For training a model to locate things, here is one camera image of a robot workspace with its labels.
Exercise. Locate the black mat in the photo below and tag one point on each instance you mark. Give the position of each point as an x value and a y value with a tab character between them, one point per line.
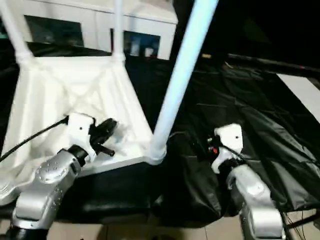
250	125

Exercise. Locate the white plastic table top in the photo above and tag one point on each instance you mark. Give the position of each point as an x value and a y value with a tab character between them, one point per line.
62	100

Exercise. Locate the white cabinet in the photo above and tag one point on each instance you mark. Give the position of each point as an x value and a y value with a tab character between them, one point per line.
100	27

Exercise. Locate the small yellow label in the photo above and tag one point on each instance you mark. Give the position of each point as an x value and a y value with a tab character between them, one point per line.
206	55

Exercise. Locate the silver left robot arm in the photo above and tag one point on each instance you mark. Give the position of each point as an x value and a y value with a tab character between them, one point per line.
47	175

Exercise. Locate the white plastic table leg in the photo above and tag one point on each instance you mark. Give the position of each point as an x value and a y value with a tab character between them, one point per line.
185	62
14	30
5	190
118	30

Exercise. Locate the black stand strut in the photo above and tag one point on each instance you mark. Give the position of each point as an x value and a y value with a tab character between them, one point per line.
302	220

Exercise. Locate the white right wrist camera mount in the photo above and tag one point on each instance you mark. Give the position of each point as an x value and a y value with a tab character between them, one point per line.
230	137

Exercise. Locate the white flat board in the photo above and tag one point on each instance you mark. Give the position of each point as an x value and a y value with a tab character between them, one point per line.
305	90

